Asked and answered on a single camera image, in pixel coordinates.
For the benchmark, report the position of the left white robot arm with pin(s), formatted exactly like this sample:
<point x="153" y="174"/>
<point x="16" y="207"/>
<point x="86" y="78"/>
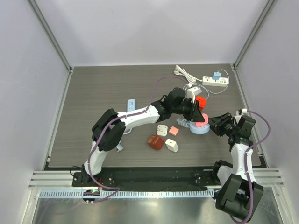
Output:
<point x="109" y="129"/>

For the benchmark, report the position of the blue power strip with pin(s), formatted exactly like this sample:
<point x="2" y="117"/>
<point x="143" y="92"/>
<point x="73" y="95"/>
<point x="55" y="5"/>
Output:
<point x="131" y="106"/>

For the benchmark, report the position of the white adapter plug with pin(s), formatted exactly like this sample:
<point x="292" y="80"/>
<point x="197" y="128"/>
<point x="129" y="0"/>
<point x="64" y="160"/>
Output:
<point x="162" y="130"/>

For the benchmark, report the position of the left aluminium frame post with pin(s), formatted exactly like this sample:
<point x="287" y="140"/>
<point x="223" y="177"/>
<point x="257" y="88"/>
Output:
<point x="38" y="13"/>

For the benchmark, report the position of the aluminium frame post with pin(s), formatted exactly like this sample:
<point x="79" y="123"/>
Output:
<point x="38" y="13"/>
<point x="256" y="28"/>

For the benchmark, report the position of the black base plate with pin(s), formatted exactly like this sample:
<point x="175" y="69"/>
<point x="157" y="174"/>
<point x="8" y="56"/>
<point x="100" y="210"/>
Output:
<point x="162" y="179"/>

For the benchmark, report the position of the white slotted cable duct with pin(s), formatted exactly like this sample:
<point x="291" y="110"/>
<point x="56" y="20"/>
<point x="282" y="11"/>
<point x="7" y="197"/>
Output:
<point x="90" y="194"/>

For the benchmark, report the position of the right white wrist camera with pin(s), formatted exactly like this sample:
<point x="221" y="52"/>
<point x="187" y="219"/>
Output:
<point x="239" y="113"/>

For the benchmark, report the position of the right aluminium frame post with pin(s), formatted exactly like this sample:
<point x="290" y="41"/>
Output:
<point x="256" y="28"/>

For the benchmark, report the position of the light blue charger plug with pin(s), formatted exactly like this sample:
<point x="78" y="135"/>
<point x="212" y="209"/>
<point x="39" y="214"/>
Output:
<point x="216" y="76"/>

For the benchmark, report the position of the aluminium front rail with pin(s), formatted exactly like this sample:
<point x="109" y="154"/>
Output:
<point x="267" y="177"/>

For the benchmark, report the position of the white power strip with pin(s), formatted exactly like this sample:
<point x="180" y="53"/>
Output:
<point x="205" y="80"/>

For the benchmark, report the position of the dark red charger plug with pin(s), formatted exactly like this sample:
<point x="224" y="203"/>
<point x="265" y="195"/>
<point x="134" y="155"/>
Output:
<point x="155" y="142"/>

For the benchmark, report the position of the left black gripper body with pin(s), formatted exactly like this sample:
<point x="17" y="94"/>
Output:
<point x="185" y="108"/>

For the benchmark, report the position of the red cube socket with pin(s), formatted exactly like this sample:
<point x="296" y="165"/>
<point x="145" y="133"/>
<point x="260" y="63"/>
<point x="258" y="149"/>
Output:
<point x="202" y="102"/>

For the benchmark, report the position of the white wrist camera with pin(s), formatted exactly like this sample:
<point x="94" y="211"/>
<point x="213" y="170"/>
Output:
<point x="192" y="93"/>
<point x="239" y="113"/>

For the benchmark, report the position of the round blue socket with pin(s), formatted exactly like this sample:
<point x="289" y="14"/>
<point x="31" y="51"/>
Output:
<point x="198" y="128"/>

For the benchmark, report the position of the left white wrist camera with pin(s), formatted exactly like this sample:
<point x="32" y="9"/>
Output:
<point x="192" y="93"/>

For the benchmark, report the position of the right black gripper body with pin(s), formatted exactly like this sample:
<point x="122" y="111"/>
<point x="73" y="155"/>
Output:
<point x="221" y="123"/>

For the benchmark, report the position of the pink charger plug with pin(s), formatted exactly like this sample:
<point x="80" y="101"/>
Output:
<point x="173" y="131"/>

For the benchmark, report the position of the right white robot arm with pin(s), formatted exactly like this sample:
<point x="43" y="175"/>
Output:
<point x="239" y="194"/>

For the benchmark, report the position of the white charger plug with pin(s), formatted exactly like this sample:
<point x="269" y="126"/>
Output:
<point x="172" y="145"/>

